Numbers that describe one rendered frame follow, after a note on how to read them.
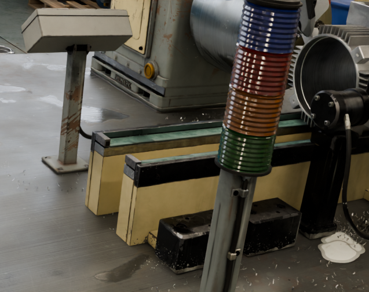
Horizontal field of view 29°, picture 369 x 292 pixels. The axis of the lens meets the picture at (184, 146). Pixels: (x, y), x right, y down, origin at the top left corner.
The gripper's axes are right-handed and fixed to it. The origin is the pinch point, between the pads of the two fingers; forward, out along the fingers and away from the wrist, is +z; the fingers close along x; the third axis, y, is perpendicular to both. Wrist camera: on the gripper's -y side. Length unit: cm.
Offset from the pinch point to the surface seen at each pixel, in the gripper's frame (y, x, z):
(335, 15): 117, 128, 98
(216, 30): -3.4, 23.4, 4.6
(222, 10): -1.1, 23.1, 1.2
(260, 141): -38, -39, -20
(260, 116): -37, -39, -23
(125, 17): -24.8, 14.9, -13.0
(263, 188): -24.6, -13.1, 12.1
